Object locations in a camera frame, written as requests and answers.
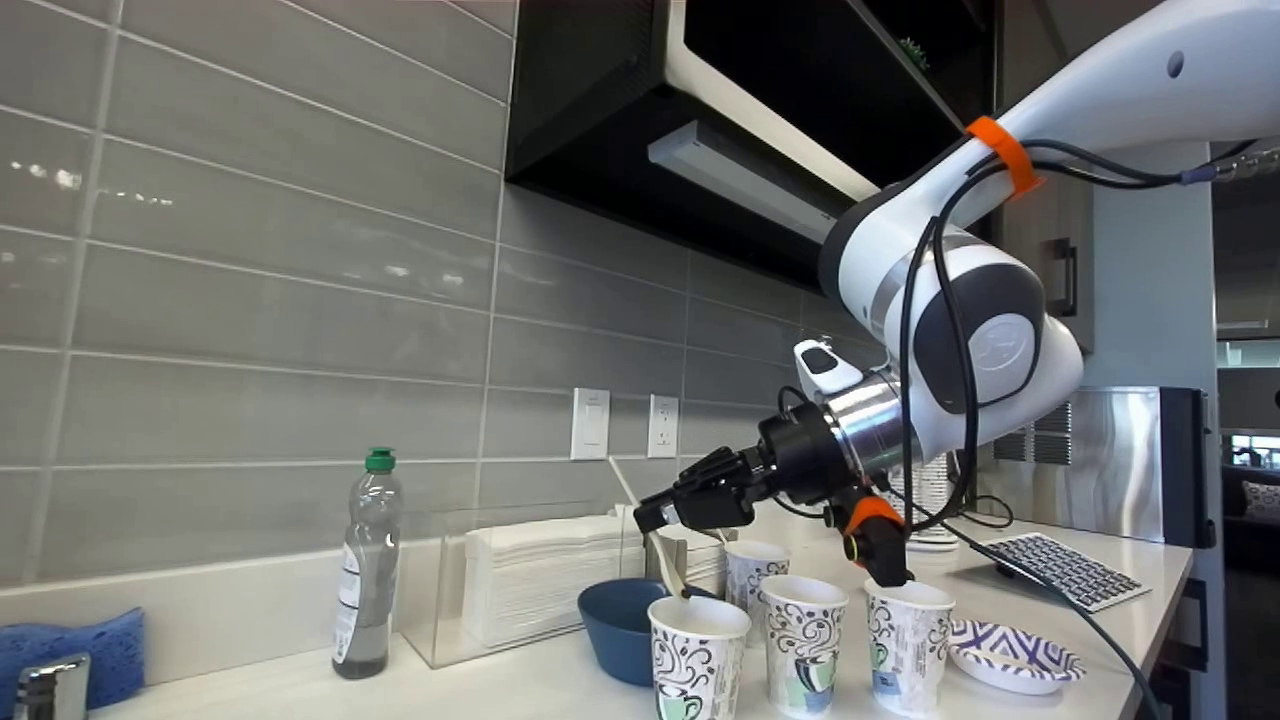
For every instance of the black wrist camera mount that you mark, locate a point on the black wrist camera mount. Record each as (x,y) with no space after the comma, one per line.
(881,542)

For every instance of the under-cabinet light strip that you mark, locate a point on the under-cabinet light strip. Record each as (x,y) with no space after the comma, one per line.
(746,176)

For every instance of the white light switch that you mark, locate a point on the white light switch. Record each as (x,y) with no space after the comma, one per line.
(591,425)

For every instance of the gray gridded flat panel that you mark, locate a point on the gray gridded flat panel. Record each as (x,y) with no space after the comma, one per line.
(1067,570)

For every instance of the blue sponge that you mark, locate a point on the blue sponge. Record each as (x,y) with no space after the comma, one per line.
(81,654)

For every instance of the stainless steel appliance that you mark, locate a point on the stainless steel appliance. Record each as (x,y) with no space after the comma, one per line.
(1120,460)

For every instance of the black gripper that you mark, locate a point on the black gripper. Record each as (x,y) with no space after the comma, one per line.
(807,457)

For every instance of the clear acrylic napkin holder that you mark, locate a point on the clear acrylic napkin holder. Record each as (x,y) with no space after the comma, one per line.
(432,601)

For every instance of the dark wall cabinet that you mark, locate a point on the dark wall cabinet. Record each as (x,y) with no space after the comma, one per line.
(602,83)

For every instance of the purple patterned paper plate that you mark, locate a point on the purple patterned paper plate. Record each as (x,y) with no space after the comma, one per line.
(1012,656)

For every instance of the small chrome tap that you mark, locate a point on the small chrome tap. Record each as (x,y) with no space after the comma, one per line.
(48,690)

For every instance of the patterned white paper cup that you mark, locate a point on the patterned white paper cup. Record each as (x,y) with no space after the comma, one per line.
(807,646)
(698,663)
(749,570)
(908,646)

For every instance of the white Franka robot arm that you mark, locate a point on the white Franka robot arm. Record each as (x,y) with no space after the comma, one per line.
(986,334)

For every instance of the white wall outlet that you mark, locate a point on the white wall outlet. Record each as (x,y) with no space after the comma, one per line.
(662,425)

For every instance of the clear soap bottle green cap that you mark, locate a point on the clear soap bottle green cap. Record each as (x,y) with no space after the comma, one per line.
(364,575)

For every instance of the blue bowl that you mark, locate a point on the blue bowl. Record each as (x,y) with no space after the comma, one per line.
(612,632)

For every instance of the cream plastic spoon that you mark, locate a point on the cream plastic spoon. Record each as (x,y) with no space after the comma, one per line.
(671,563)

